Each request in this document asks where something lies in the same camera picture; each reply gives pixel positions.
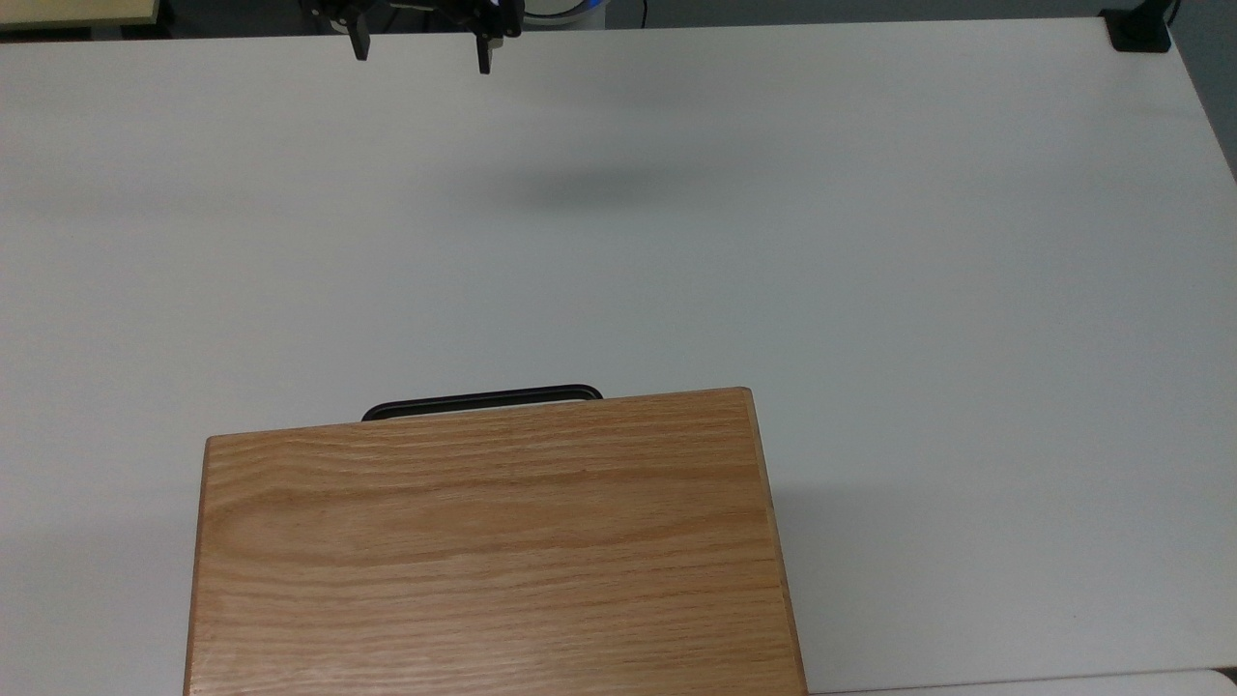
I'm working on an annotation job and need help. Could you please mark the black drawer handle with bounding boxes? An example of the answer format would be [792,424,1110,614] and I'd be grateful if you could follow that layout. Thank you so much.
[360,384,605,423]

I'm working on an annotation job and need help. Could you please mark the wooden two-drawer cabinet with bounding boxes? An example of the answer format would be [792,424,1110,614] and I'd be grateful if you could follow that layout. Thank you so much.
[183,387,810,696]

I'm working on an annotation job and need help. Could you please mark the black table clamp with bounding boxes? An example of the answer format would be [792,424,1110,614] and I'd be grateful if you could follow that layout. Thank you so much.
[1099,6,1174,54]

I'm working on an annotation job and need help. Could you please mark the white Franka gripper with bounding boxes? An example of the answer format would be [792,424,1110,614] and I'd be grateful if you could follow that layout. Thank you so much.
[302,0,526,75]

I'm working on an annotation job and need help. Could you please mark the pale yellow side table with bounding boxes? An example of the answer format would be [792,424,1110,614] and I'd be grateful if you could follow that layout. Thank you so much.
[0,0,161,31]

